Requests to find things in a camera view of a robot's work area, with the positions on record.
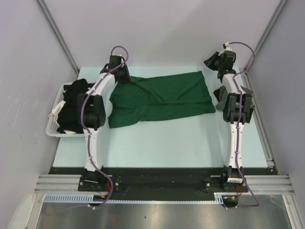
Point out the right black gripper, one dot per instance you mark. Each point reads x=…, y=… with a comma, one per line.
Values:
x=209, y=62

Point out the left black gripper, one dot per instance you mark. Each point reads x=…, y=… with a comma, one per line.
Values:
x=127, y=78

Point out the green t shirt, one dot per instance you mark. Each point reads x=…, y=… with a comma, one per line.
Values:
x=160, y=98

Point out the white plastic basket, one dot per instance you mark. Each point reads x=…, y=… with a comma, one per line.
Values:
x=51, y=128

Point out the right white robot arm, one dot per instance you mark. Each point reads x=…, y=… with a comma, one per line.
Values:
x=232, y=174

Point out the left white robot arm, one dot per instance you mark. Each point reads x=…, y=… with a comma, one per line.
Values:
x=94, y=108

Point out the black t shirt in basket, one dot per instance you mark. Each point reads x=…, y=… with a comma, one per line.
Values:
x=68, y=118

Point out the white t shirt in basket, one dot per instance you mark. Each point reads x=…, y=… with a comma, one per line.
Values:
x=54, y=115

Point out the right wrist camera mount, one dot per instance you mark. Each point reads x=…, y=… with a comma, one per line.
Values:
x=227, y=46

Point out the right aluminium corner post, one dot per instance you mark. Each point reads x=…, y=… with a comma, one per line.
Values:
x=267, y=31

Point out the aluminium corner post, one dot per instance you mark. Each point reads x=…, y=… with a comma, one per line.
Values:
x=57, y=34
x=267, y=31

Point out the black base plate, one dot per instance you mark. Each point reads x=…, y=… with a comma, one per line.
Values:
x=146, y=194

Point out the left aluminium corner post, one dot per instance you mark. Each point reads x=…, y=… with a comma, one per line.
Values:
x=57, y=34

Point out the blue slotted cable duct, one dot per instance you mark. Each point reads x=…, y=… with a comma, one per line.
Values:
x=83, y=198

